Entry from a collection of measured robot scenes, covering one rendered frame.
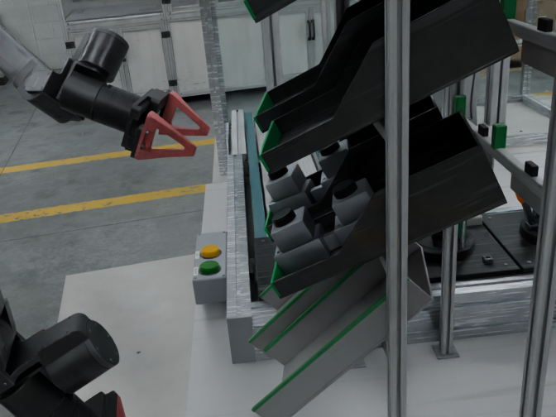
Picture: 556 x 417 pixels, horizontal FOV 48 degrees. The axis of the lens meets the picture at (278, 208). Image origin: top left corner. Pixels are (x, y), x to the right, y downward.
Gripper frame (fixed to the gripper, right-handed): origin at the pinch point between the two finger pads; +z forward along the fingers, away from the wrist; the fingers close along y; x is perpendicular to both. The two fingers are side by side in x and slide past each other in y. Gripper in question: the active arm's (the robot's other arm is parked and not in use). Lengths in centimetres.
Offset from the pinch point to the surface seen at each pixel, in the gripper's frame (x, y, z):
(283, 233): 0.9, -17.5, 15.3
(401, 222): -9.0, -25.2, 25.6
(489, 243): 11, 32, 59
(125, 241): 161, 229, -45
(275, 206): 4.7, -1.9, 14.1
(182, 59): 127, 531, -94
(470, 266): 13, 23, 54
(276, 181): 0.9, -2.3, 12.9
